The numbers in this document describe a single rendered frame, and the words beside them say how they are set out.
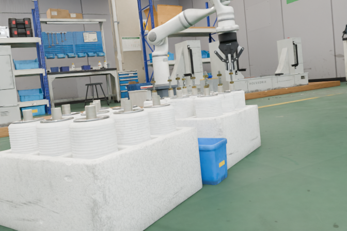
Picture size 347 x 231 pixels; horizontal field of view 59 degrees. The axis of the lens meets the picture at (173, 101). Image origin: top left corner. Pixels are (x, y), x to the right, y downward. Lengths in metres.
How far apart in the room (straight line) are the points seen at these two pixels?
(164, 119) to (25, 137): 0.34
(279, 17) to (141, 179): 7.23
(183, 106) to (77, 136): 0.57
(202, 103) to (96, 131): 0.53
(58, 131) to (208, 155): 0.43
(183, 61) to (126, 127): 3.11
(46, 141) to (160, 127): 0.28
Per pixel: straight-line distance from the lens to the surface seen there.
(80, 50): 7.28
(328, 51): 6.97
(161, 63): 1.79
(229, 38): 1.31
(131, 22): 7.95
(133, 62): 7.79
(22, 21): 5.89
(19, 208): 0.83
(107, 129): 0.65
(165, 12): 6.74
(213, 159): 0.92
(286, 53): 4.99
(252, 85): 4.22
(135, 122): 0.73
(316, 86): 5.06
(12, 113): 3.08
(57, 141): 0.74
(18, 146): 0.84
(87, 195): 0.62
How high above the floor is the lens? 0.31
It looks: 3 degrees down
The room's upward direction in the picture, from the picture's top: 6 degrees counter-clockwise
